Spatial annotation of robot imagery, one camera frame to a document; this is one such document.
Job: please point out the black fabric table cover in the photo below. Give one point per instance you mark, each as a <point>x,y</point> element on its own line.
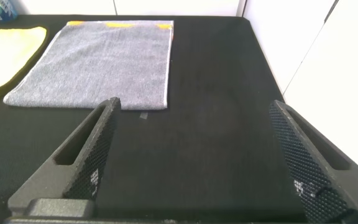
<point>213,93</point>

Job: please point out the small grey tape marker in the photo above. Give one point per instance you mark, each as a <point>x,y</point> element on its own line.
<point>143,115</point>

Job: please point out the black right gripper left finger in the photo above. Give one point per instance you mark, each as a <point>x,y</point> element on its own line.
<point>82,161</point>

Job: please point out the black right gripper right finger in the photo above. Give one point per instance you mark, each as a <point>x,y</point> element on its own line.
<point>315,174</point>

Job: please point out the yellow microfiber towel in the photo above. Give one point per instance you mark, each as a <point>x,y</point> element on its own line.
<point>5,56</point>

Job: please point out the grey terry towel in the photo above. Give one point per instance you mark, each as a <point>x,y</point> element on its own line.
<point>104,62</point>

